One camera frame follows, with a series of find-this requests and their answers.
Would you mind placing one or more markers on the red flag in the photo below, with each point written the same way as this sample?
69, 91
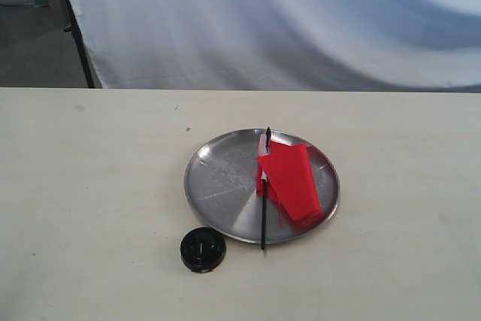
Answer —
285, 172

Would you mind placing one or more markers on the black round flag base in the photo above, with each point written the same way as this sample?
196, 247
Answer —
202, 249

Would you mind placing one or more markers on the round stainless steel plate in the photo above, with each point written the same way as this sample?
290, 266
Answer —
220, 186

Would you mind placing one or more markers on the white backdrop cloth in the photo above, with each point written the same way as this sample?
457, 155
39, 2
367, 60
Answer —
353, 45

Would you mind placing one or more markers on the black backdrop stand pole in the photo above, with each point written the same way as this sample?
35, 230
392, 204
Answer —
73, 28

